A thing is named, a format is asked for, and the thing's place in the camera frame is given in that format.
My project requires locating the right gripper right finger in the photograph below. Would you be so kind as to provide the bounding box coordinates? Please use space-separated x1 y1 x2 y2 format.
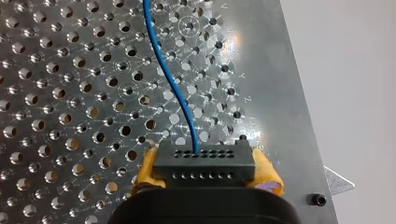
246 146 285 197

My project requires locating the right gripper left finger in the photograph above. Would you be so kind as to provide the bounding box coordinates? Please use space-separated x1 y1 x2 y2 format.
131 141 167 196

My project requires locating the blue cable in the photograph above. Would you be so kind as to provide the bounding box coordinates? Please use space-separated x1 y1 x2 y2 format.
142 0 257 188

